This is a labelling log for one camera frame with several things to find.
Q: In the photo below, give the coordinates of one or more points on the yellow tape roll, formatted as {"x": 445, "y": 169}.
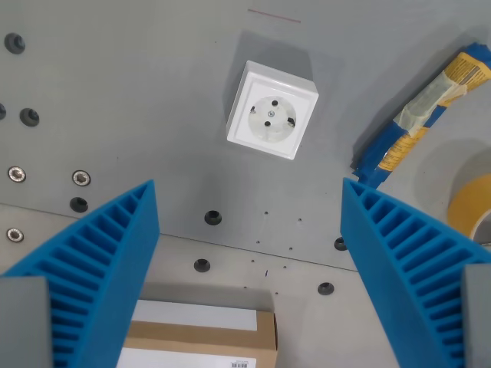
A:
{"x": 466, "y": 203}

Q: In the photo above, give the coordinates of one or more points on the silver hex bolt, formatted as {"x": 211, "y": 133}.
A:
{"x": 15, "y": 234}
{"x": 17, "y": 174}
{"x": 81, "y": 178}

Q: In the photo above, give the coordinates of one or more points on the blue and yellow bag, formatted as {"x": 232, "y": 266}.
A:
{"x": 406, "y": 126}

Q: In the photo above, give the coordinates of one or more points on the cardboard box with white labels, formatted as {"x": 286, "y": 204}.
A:
{"x": 215, "y": 337}

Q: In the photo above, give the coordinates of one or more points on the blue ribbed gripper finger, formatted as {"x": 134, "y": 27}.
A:
{"x": 383, "y": 245}
{"x": 115, "y": 245}

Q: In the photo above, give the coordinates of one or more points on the white wall socket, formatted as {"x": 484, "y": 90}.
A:
{"x": 272, "y": 111}

